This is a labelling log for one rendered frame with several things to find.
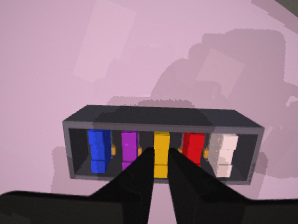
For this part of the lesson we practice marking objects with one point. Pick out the dark grey fuse block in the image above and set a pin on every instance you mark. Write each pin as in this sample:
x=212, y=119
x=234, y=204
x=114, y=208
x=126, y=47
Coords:
x=93, y=139

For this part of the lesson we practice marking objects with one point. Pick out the red fuse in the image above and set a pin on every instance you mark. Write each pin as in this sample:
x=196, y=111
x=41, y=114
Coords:
x=192, y=146

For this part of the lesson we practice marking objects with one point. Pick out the purple fuse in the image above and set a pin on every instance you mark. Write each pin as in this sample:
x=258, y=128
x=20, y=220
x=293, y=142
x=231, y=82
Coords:
x=129, y=147

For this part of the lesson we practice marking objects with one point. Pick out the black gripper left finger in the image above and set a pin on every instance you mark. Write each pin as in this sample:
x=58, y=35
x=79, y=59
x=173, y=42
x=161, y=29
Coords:
x=124, y=200

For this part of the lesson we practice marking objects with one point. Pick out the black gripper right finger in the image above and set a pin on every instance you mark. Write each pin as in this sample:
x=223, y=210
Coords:
x=199, y=198

